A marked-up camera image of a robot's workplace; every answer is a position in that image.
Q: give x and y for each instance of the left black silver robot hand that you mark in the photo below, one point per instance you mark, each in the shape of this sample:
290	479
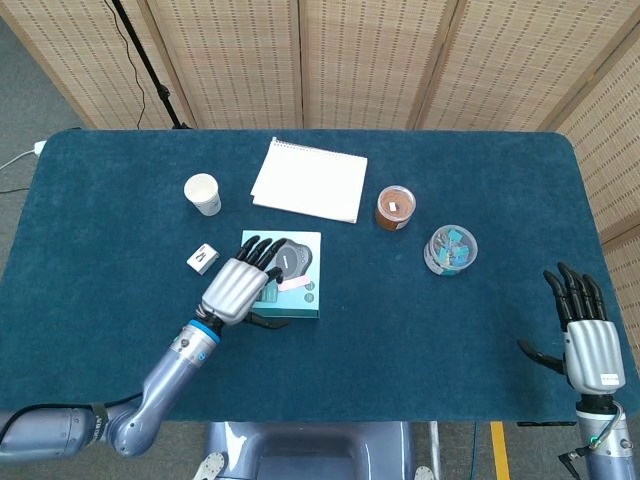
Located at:
232	290

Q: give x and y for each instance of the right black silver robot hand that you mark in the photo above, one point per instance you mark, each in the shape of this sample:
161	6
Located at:
592	355

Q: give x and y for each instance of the pink paper strip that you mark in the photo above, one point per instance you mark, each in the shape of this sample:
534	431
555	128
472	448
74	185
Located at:
292	284

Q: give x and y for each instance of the small white cardboard box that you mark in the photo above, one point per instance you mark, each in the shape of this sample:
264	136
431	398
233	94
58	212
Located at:
202	260

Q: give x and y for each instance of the teal speaker product box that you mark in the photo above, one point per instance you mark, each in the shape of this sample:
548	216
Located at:
300	305

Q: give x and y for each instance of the white paper cup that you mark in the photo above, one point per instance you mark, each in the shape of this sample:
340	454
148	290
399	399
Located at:
202	192

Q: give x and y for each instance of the white spiral notepad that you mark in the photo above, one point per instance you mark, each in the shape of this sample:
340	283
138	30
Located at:
310	180

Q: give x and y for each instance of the clear jar of binder clips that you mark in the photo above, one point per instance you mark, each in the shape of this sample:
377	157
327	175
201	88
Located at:
450	250

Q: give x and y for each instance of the blue-grey robot torso base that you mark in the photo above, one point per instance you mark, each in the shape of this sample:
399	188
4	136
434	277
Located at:
310	450

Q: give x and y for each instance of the blue table cloth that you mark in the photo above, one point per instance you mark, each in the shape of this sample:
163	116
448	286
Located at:
400	350

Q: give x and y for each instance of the clear jar of rubber bands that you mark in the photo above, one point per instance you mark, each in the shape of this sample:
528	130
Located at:
396	207

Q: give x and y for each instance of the black tripod stand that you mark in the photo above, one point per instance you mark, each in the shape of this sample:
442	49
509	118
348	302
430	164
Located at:
150	65

